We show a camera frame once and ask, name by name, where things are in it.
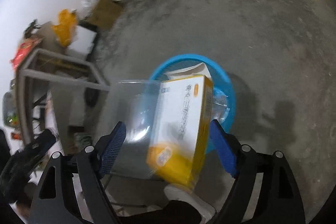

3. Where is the blue plastic waste basket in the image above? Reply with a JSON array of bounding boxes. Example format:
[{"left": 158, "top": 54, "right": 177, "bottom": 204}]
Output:
[{"left": 150, "top": 54, "right": 236, "bottom": 153}]

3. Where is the orange plastic bag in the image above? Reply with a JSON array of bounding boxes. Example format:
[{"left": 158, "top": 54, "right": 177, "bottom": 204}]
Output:
[{"left": 51, "top": 9, "right": 78, "bottom": 48}]

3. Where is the white shoe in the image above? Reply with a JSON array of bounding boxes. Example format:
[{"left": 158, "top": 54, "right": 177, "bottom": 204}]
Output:
[{"left": 164, "top": 184, "right": 216, "bottom": 223}]

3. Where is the red bag on shelf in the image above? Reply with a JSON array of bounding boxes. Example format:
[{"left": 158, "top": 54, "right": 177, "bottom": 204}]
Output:
[{"left": 10, "top": 38, "right": 42, "bottom": 71}]

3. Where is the clear plastic sheet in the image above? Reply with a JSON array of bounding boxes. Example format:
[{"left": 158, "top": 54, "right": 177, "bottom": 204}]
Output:
[{"left": 107, "top": 80, "right": 161, "bottom": 180}]

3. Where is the grey metal shelf table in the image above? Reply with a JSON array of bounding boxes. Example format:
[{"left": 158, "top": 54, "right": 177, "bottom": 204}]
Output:
[{"left": 14, "top": 48, "right": 110, "bottom": 144}]

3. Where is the brown cardboard box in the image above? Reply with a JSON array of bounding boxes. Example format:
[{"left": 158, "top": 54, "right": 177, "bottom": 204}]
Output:
[{"left": 87, "top": 0, "right": 123, "bottom": 30}]

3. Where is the yellow white medicine box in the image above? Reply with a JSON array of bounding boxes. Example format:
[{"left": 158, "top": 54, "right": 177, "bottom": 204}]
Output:
[{"left": 147, "top": 63, "right": 214, "bottom": 190}]

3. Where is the white box on floor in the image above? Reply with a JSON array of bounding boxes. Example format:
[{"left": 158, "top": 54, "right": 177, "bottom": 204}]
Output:
[{"left": 66, "top": 26, "right": 97, "bottom": 60}]

